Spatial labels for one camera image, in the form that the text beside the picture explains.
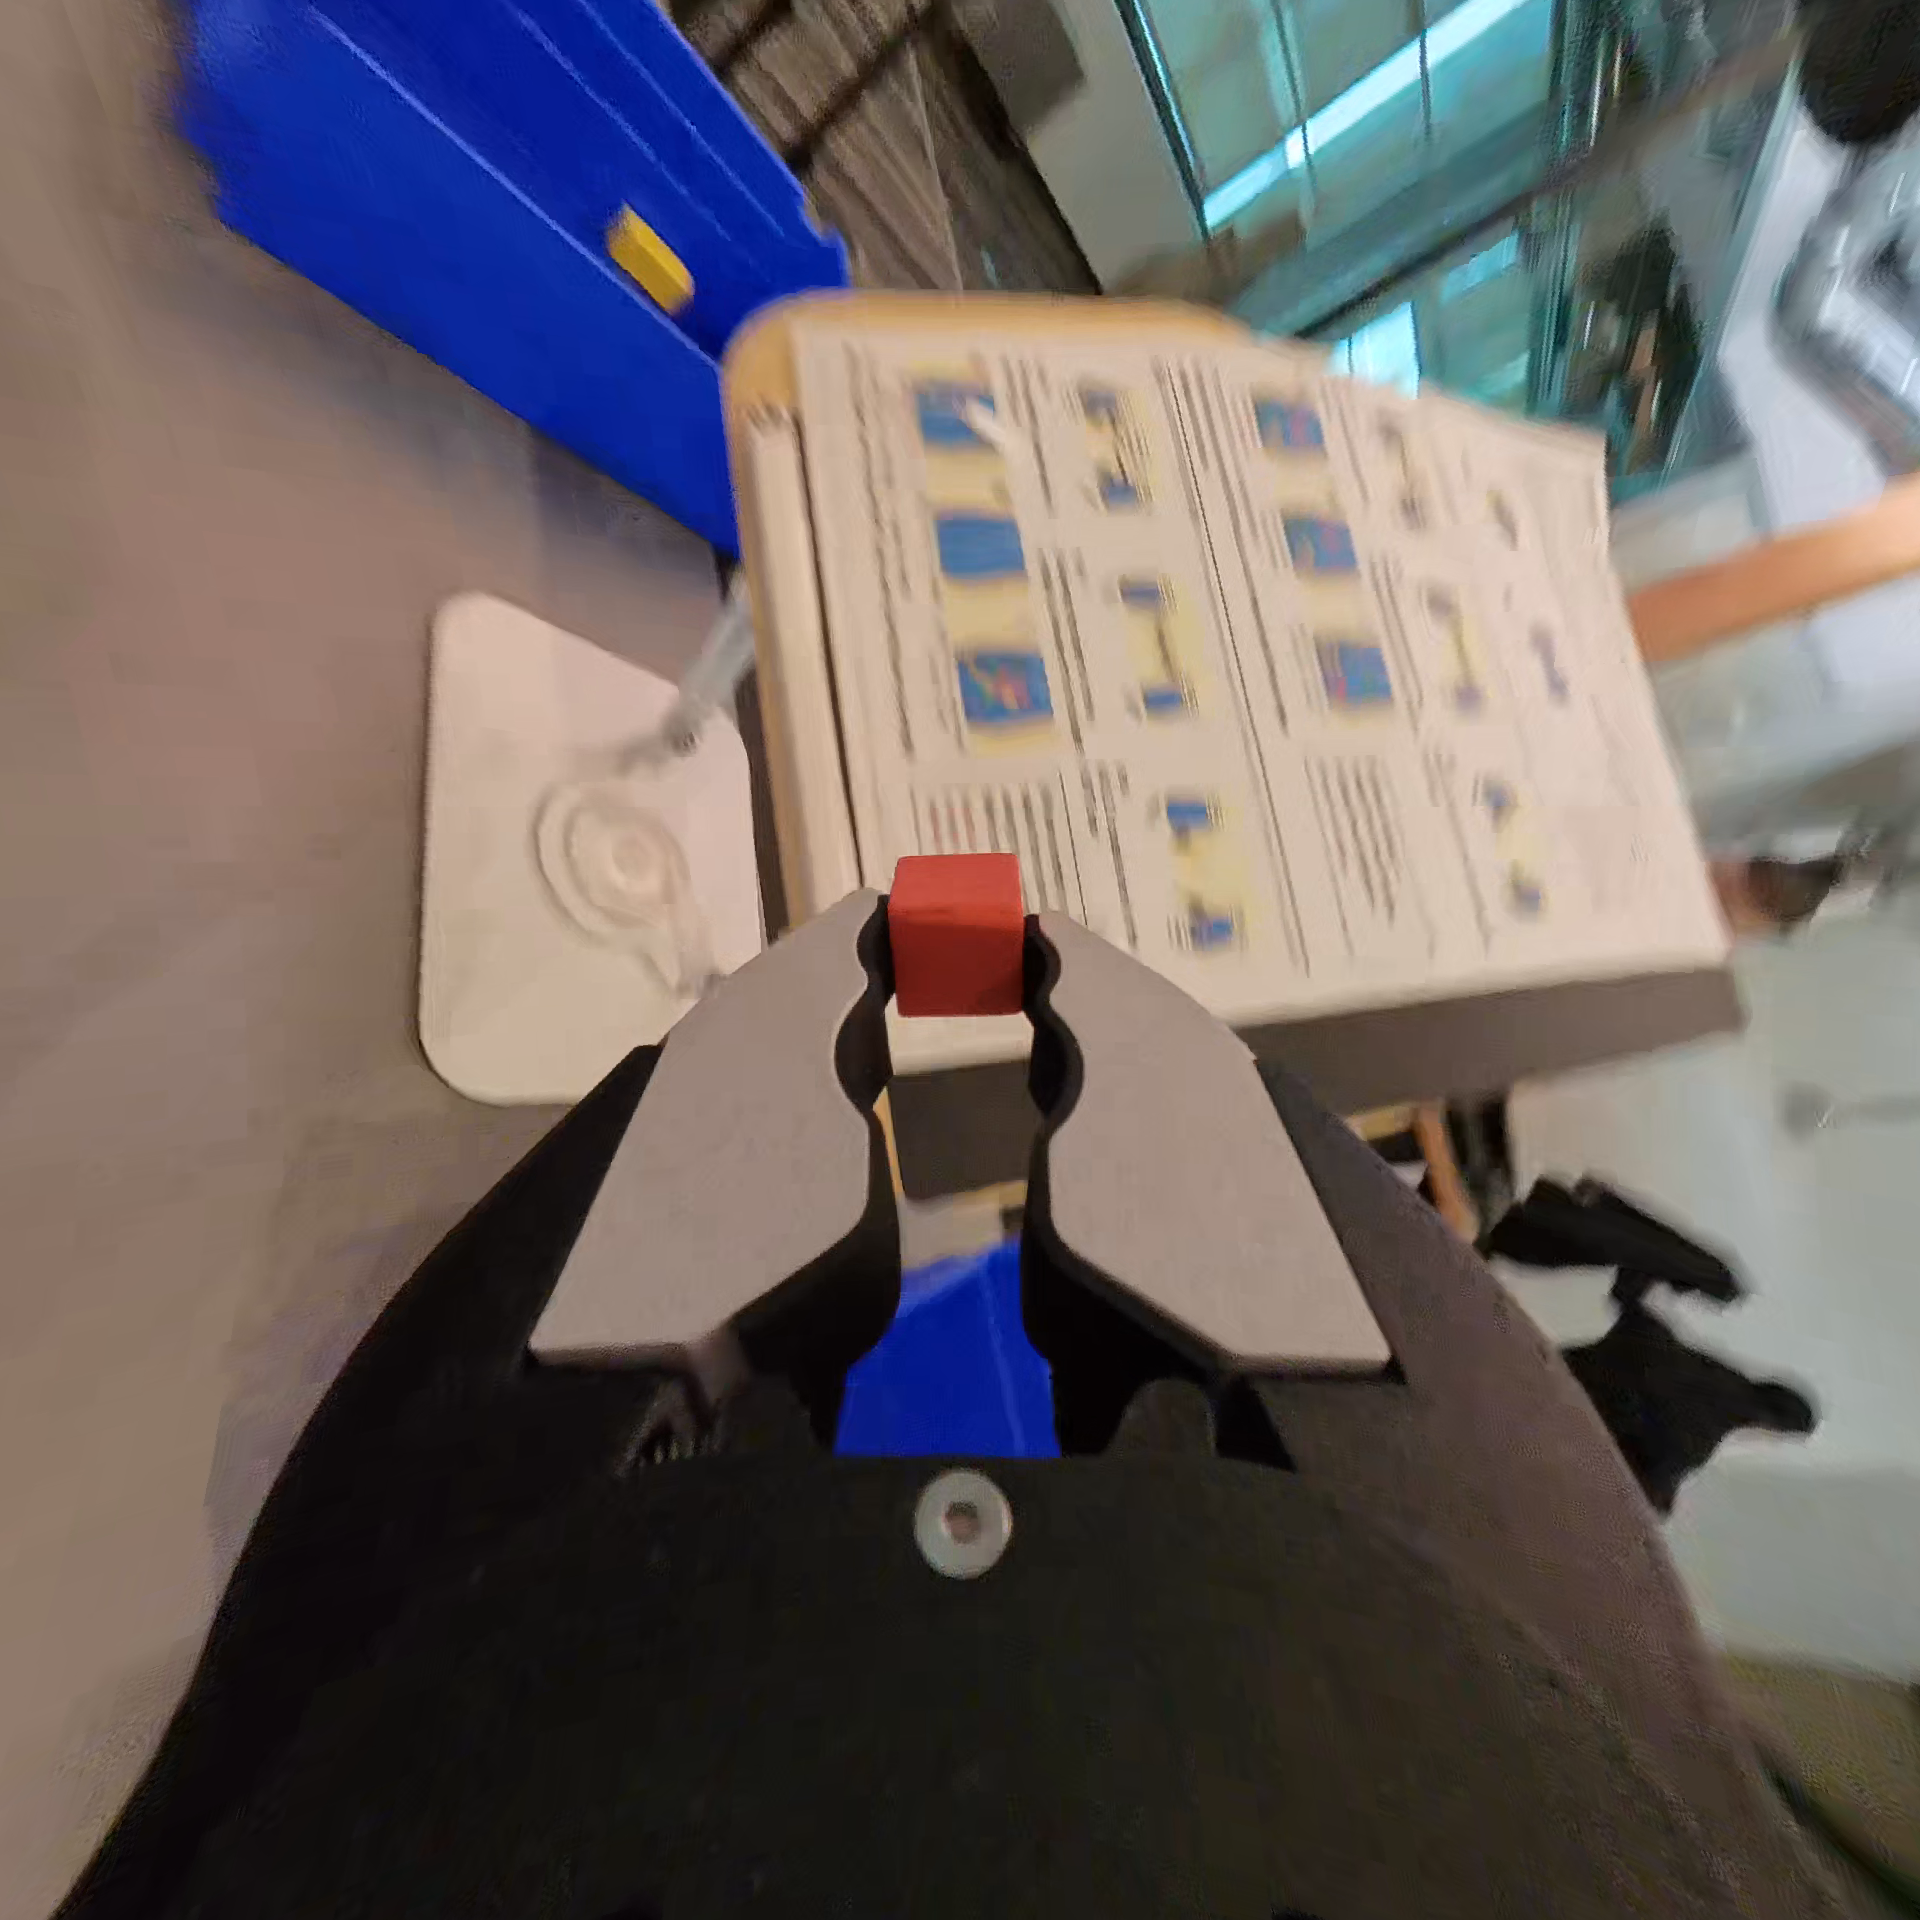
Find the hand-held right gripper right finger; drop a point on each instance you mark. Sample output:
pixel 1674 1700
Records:
pixel 1201 1213

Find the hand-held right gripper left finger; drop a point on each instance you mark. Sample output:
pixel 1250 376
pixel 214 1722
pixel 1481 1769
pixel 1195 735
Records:
pixel 704 1200

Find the blue plastic bin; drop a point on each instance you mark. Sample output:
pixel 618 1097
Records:
pixel 450 225
pixel 945 1380

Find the red cube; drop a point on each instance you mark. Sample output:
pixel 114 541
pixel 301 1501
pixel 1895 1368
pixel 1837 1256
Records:
pixel 957 938

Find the instruction sheet on wooden board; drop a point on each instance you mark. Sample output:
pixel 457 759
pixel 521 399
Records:
pixel 1350 1035

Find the white document stand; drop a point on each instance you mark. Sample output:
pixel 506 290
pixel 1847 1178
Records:
pixel 495 931

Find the printed instruction sheet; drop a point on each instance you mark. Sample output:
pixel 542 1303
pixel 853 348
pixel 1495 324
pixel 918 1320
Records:
pixel 1275 720

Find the yellow cube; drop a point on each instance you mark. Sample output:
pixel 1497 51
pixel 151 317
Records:
pixel 647 259

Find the wooden post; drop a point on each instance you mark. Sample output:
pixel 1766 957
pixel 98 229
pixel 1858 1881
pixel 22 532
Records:
pixel 1786 578

